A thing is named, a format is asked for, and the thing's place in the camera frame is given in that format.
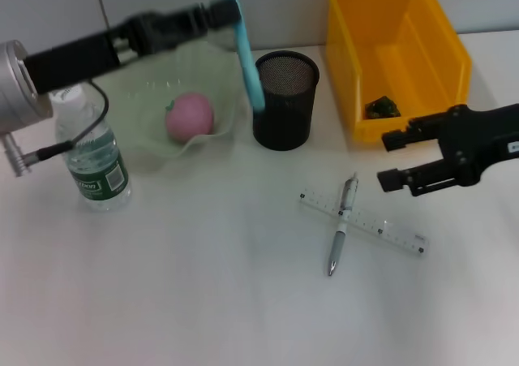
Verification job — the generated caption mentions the grey white ballpoint pen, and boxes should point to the grey white ballpoint pen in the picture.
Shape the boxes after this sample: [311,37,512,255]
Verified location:
[327,172,360,278]

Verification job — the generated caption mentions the black mesh pen holder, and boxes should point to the black mesh pen holder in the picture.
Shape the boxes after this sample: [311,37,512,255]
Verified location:
[250,50,321,152]

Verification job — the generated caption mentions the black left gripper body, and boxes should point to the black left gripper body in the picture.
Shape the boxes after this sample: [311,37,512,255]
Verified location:
[23,15,144,96]

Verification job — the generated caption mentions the translucent green fruit plate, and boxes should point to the translucent green fruit plate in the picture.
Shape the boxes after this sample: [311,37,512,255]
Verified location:
[91,35,249,160]

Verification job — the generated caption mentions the transparent plastic ruler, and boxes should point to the transparent plastic ruler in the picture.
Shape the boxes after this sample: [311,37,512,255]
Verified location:
[298,186,431,260]

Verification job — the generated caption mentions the left arm gripper cable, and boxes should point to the left arm gripper cable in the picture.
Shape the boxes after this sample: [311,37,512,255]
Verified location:
[2,80,110,179]

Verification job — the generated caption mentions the green plastic wrapper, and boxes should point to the green plastic wrapper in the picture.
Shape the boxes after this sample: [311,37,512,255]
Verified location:
[363,94,402,120]

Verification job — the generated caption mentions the blue teal scissors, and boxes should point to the blue teal scissors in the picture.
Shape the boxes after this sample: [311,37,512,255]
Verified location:
[218,0,268,112]

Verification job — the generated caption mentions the clear green-label water bottle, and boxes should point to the clear green-label water bottle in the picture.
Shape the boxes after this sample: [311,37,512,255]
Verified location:
[50,84,133,213]

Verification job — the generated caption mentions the yellow plastic bin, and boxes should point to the yellow plastic bin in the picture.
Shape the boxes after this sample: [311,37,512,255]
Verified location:
[324,0,474,144]

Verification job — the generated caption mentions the pink toy peach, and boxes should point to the pink toy peach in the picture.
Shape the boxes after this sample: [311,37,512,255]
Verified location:
[164,92,216,143]

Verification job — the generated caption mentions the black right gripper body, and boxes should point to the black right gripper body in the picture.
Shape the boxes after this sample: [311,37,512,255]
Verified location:
[436,102,519,188]

